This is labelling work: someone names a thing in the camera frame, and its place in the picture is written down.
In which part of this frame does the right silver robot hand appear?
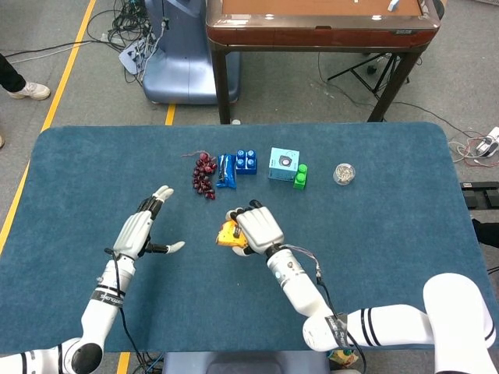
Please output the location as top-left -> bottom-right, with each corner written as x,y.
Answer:
225,199 -> 285,257

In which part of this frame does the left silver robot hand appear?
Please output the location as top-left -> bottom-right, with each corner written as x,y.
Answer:
112,185 -> 186,261

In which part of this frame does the yellow toy object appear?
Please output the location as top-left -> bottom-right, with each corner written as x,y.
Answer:
216,220 -> 249,251

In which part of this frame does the blue snack packet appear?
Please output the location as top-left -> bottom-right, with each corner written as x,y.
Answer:
215,153 -> 238,190

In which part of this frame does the green toy building block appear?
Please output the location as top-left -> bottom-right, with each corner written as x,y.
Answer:
292,164 -> 309,191

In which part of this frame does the blue toy building block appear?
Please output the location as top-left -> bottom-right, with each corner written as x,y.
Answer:
235,149 -> 259,175

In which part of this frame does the light blue cardboard box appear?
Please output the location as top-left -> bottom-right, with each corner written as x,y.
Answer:
267,146 -> 301,182

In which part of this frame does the red grape bunch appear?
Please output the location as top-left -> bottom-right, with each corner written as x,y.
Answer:
181,150 -> 218,201

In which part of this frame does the clear jar of paper clips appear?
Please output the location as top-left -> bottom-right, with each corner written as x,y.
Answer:
333,162 -> 356,187

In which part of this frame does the blue felt table cloth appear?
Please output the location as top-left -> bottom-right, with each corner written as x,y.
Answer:
0,122 -> 499,354

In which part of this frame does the blue-grey robot torso base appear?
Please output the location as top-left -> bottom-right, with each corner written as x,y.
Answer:
161,350 -> 332,374

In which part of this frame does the white sneaker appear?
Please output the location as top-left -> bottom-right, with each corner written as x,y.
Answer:
7,81 -> 51,101

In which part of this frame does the white power strip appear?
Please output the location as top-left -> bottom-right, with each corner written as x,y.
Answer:
118,38 -> 151,75

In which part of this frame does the black trouser leg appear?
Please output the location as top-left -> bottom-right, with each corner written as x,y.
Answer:
0,53 -> 27,94

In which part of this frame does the black tripod stand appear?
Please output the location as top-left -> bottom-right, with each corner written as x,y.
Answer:
327,52 -> 411,97

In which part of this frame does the brown mahjong table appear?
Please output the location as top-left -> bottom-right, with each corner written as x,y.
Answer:
205,0 -> 441,125

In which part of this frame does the black foot pedal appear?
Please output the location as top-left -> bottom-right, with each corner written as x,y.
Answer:
459,181 -> 499,212

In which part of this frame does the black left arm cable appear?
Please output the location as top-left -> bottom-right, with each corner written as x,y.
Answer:
104,247 -> 157,374

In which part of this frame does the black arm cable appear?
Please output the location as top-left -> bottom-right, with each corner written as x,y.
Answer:
104,247 -> 157,374
280,244 -> 367,374

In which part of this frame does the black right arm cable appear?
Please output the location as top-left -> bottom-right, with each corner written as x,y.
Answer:
280,244 -> 367,374

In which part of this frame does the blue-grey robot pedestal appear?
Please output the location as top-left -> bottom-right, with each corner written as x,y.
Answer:
142,0 -> 241,105

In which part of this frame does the black floor cable bundle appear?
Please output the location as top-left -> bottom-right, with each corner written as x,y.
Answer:
83,0 -> 157,85

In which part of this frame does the tangle of red white wires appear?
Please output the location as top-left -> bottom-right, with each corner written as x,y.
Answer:
448,130 -> 499,169

